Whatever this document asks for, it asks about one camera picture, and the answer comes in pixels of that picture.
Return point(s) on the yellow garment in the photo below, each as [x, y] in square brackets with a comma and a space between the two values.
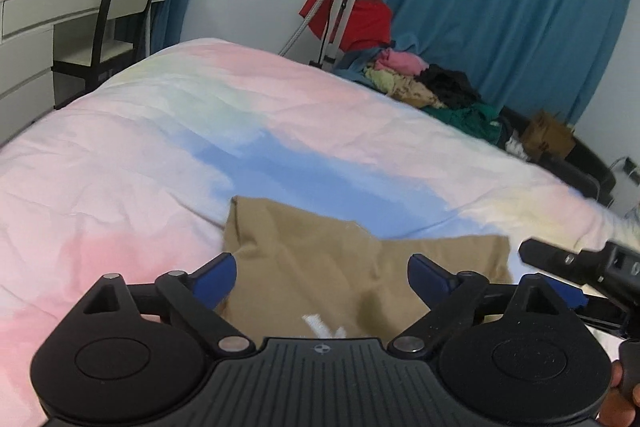
[385, 81]

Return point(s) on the black garment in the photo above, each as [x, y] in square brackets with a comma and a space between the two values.
[450, 87]

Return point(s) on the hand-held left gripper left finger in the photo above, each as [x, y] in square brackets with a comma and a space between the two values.
[217, 279]

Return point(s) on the white desk with drawers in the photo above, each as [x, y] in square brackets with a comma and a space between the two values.
[30, 32]

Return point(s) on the red cloth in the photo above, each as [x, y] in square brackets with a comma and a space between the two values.
[362, 22]

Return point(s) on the wide blue curtain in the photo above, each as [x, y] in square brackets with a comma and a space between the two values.
[510, 2]

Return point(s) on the tan shirt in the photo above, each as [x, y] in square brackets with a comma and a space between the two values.
[310, 267]

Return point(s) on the black seat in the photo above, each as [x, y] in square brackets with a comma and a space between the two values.
[575, 167]

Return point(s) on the black chair with white back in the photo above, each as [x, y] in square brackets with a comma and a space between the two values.
[120, 7]

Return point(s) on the pastel tie-dye bed blanket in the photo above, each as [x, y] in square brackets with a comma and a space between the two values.
[150, 147]

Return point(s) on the green garment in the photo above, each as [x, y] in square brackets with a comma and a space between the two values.
[475, 119]

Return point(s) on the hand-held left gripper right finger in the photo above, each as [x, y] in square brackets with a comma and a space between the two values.
[425, 279]

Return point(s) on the blue garment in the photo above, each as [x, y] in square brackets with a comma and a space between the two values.
[357, 64]

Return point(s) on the person's right hand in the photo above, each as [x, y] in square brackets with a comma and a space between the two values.
[617, 407]

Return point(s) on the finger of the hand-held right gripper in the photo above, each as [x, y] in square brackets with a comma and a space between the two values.
[565, 259]
[602, 316]

